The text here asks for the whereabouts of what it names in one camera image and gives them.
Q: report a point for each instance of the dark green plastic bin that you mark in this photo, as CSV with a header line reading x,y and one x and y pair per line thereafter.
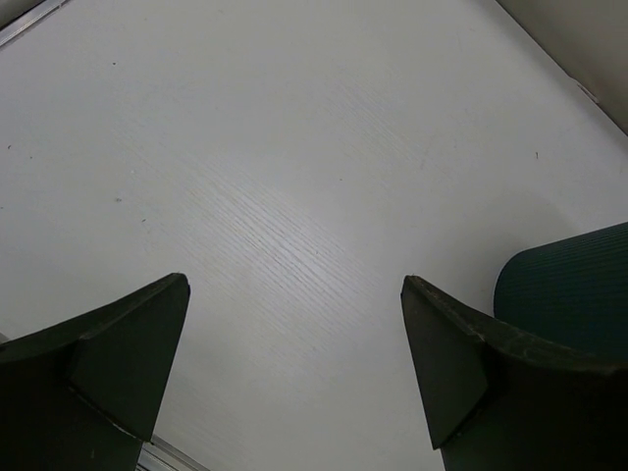
x,y
572,291

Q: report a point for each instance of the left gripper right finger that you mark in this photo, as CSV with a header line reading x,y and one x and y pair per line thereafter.
x,y
498,398

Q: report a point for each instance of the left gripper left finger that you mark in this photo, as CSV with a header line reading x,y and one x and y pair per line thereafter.
x,y
85,394

